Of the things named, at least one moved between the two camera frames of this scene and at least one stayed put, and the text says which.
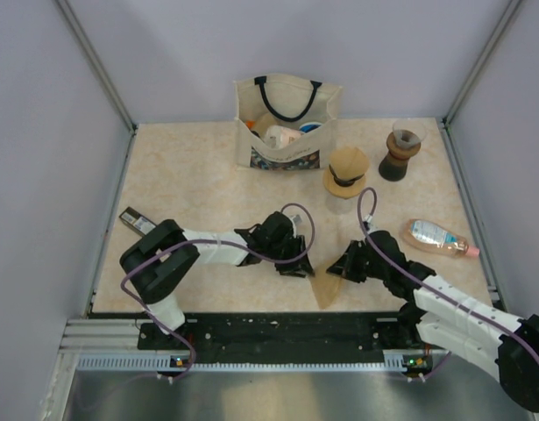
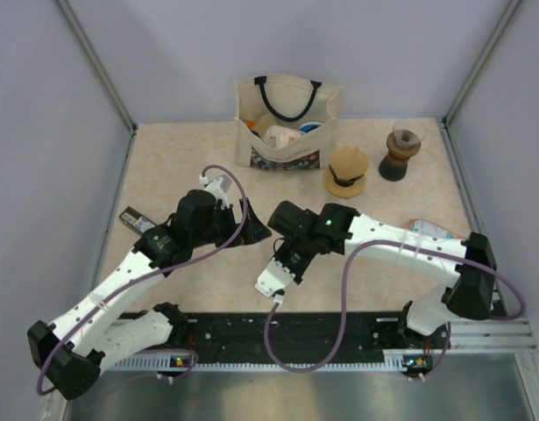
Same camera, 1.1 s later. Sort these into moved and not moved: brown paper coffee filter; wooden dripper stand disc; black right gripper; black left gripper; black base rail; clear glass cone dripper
Moved: black left gripper; black right gripper
Not moved: clear glass cone dripper; wooden dripper stand disc; black base rail; brown paper coffee filter
